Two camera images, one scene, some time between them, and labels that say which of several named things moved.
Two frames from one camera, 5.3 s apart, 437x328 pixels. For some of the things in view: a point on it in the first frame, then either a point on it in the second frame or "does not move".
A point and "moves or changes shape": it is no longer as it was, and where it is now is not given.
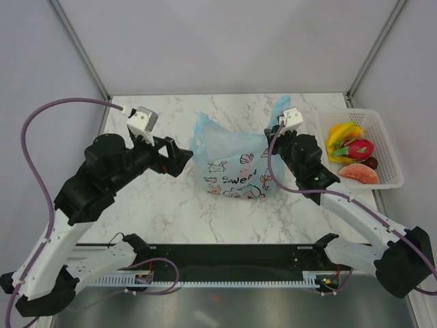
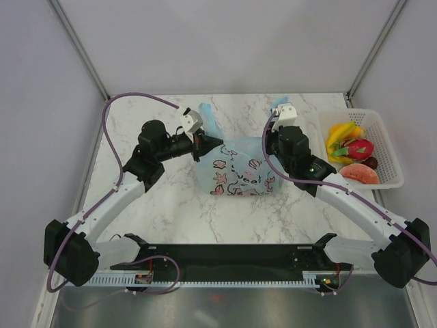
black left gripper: (177, 166) to (201, 141)
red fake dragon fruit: (356, 149) does not move
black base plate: (233, 260) does not move
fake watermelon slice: (360, 171) does not move
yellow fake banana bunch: (336, 134) does not move
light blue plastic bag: (234, 165) moves or changes shape
